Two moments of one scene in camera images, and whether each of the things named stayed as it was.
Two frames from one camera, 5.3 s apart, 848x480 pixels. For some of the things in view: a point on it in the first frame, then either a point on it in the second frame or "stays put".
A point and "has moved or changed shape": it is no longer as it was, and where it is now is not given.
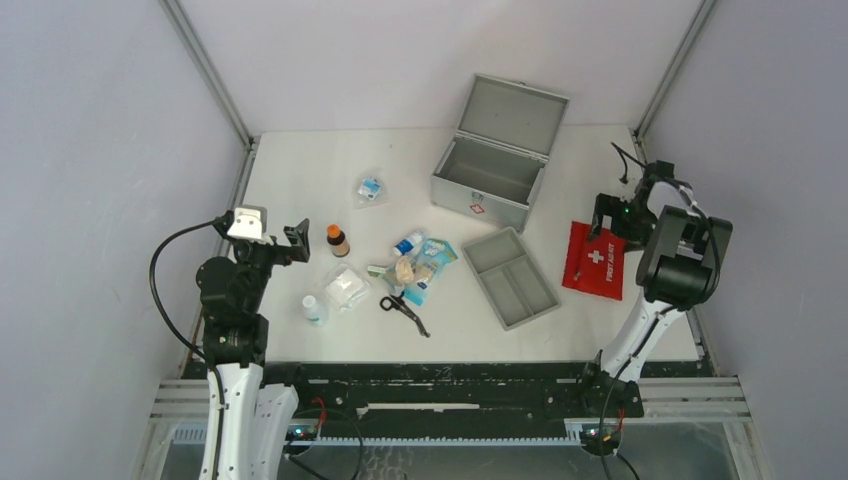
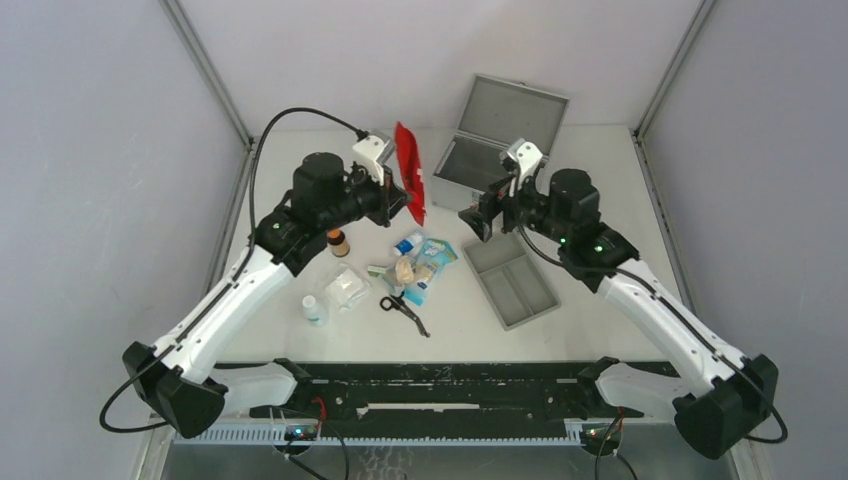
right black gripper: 609,205 -> 481,216
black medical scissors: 397,302 stays put
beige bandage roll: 405,269 stays put
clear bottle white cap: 315,313 stays put
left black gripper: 298,250 -> 387,207
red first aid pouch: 597,264 has moved or changed shape
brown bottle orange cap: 336,238 stays put
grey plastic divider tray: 509,278 stays put
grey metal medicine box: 492,167 stays put
